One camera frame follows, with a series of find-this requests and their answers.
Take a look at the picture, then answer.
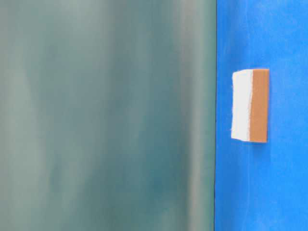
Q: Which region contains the white and brown sponge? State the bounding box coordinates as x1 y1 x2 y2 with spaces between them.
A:
231 69 270 143

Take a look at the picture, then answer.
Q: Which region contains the grey-green blurred panel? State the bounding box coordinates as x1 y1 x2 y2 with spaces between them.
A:
0 0 217 231

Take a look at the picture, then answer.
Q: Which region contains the blue table cloth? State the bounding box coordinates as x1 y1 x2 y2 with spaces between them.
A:
215 0 308 231

